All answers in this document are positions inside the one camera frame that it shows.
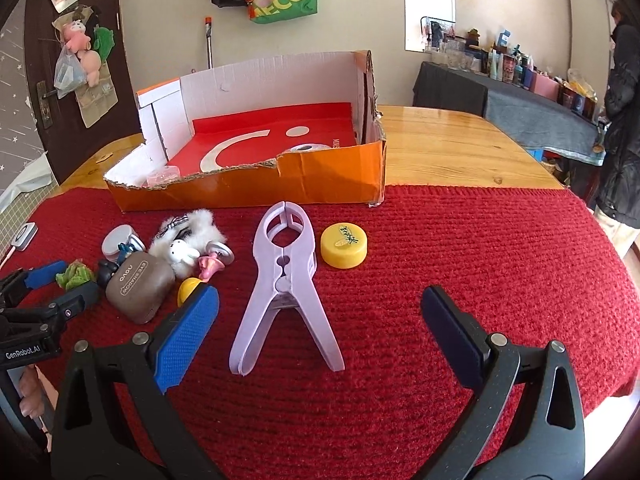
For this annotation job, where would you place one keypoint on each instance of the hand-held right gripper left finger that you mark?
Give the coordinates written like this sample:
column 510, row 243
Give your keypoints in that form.
column 187, row 340

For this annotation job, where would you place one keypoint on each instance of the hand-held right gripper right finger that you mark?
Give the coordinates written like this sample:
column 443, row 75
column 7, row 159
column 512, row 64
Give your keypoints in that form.
column 450, row 335

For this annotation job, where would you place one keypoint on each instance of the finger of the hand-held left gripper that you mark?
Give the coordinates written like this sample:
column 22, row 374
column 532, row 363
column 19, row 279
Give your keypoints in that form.
column 46, row 272
column 75, row 302

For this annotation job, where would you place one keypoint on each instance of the green succulent toy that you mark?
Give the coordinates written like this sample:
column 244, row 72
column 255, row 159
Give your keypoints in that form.
column 75, row 276

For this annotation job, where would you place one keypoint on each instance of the small black-haired doll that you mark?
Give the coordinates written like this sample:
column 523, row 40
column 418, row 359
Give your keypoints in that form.
column 106, row 272

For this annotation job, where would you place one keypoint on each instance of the small yellow toy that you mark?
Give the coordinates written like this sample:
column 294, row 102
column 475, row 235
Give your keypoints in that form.
column 187, row 290

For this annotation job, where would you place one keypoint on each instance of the brown eye shadow case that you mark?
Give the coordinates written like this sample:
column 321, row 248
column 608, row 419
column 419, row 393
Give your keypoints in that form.
column 137, row 290

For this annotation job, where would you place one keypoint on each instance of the white round compact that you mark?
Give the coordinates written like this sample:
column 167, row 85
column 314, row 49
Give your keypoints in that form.
column 114, row 241

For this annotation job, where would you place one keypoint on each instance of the small blue figure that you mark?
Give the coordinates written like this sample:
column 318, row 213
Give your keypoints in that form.
column 131, row 247

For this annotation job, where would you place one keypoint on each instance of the white fluffy bunny plush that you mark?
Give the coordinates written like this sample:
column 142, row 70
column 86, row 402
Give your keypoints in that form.
column 192, row 235

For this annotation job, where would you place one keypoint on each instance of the purple plastic clamp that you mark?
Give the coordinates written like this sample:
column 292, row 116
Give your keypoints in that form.
column 282, row 280

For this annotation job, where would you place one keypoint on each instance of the yellow bottle cap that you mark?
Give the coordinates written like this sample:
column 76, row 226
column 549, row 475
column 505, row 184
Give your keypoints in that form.
column 342, row 247

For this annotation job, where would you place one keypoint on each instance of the orange cardboard box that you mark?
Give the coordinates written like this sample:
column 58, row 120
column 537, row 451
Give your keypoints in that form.
column 325, row 175

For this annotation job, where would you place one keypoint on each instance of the person's left hand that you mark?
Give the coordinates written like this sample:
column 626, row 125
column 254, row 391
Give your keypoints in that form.
column 35, row 395

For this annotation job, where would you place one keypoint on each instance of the small white device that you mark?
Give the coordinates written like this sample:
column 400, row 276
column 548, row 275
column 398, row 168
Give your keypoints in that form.
column 23, row 236

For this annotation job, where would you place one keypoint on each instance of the red knitted mat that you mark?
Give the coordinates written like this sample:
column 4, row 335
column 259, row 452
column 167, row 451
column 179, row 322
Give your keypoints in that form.
column 400, row 270

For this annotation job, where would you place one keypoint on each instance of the silver round disc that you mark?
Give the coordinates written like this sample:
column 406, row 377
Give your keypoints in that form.
column 222, row 252

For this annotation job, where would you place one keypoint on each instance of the small beige tag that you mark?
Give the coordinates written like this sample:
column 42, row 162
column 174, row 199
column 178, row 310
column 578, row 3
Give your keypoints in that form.
column 103, row 158

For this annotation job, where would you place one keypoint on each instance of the small clear plastic case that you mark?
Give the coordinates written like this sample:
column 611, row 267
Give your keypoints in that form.
column 162, row 177

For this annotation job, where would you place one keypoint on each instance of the beige hanging pouch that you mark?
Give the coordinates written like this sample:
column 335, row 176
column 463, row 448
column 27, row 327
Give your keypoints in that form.
column 97, row 100

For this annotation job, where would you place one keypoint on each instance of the clear plastic bag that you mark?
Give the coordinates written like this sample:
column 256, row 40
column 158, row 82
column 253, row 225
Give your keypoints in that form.
column 67, row 75

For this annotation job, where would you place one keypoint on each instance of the blue plastic crate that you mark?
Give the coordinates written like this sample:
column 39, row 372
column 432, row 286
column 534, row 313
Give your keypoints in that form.
column 536, row 155

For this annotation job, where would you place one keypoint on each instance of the white tape roll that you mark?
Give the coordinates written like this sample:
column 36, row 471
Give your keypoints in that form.
column 305, row 148

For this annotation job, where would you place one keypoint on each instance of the dark brown door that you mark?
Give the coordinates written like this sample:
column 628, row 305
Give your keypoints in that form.
column 35, row 45

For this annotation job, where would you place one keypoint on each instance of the grey cloth covered table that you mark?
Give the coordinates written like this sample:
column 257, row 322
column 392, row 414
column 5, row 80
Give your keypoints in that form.
column 525, row 115

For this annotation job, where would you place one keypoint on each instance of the pink plush toy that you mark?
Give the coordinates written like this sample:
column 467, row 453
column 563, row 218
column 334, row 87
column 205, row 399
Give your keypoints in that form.
column 80, row 40

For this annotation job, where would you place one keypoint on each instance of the green plush toy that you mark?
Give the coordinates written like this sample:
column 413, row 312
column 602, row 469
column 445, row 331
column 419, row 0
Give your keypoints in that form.
column 104, row 42

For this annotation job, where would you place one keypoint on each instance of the row of bottles and boxes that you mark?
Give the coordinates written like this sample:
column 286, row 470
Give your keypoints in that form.
column 505, row 62

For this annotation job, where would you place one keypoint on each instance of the red tassel charm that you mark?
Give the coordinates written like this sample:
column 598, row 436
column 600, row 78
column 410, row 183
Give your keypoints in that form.
column 250, row 5

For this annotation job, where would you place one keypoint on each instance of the wall mirror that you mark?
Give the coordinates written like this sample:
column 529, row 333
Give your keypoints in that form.
column 430, row 5

